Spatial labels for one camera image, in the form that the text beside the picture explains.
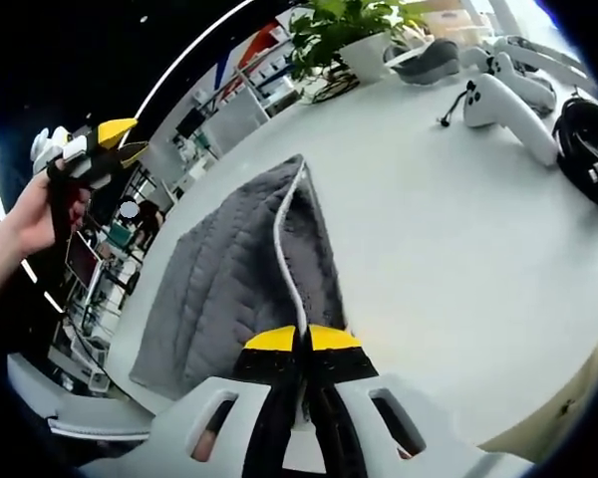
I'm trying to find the frosted white partition box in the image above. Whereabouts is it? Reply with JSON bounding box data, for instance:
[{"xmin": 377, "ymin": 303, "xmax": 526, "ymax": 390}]
[{"xmin": 206, "ymin": 89, "xmax": 271, "ymax": 156}]

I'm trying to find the thick black coiled cable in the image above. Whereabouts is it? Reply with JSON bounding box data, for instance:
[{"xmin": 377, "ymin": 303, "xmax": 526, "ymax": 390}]
[{"xmin": 551, "ymin": 96, "xmax": 598, "ymax": 216}]

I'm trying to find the grey towel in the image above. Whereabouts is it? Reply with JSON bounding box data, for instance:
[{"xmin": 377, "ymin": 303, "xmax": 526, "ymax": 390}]
[{"xmin": 129, "ymin": 153, "xmax": 350, "ymax": 402}]

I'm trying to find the person's left hand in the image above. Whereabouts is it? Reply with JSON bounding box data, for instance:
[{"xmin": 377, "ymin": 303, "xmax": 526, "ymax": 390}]
[{"xmin": 2, "ymin": 171, "xmax": 94, "ymax": 261}]

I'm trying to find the white game controller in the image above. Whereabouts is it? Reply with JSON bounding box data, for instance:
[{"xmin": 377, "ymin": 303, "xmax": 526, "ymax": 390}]
[
  {"xmin": 477, "ymin": 47, "xmax": 557, "ymax": 115},
  {"xmin": 437, "ymin": 73, "xmax": 560, "ymax": 167}
]

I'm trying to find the teal mesh chair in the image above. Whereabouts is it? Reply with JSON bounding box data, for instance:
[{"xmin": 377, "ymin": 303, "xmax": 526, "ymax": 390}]
[{"xmin": 107, "ymin": 221, "xmax": 140, "ymax": 253}]

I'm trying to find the tangled thin black cable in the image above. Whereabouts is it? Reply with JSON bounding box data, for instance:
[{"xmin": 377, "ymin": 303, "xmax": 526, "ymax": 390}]
[{"xmin": 310, "ymin": 67, "xmax": 363, "ymax": 105}]

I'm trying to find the green potted plant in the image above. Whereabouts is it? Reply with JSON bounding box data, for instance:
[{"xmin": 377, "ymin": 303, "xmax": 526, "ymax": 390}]
[{"xmin": 287, "ymin": 0, "xmax": 430, "ymax": 85}]

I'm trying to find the grey white VR headset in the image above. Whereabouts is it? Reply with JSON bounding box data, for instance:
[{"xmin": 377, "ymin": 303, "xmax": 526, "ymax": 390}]
[{"xmin": 384, "ymin": 38, "xmax": 460, "ymax": 87}]

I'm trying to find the white plastic stand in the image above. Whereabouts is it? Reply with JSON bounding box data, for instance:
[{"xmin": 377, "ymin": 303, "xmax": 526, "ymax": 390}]
[{"xmin": 492, "ymin": 33, "xmax": 598, "ymax": 91}]

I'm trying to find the metal shelf with white boxes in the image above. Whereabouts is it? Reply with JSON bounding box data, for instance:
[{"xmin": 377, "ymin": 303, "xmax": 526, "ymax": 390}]
[{"xmin": 226, "ymin": 19, "xmax": 303, "ymax": 104}]

